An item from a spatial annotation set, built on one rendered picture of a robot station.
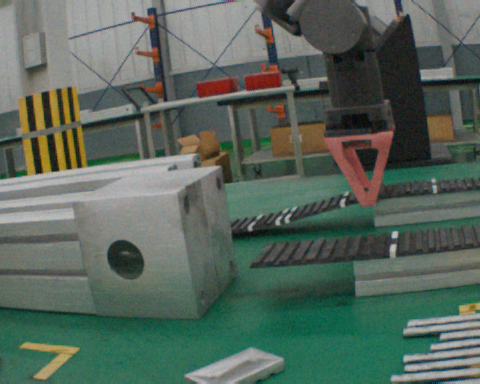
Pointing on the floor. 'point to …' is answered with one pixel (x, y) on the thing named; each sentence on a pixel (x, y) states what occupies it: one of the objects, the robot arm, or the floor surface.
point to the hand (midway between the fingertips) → (369, 192)
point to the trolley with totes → (266, 84)
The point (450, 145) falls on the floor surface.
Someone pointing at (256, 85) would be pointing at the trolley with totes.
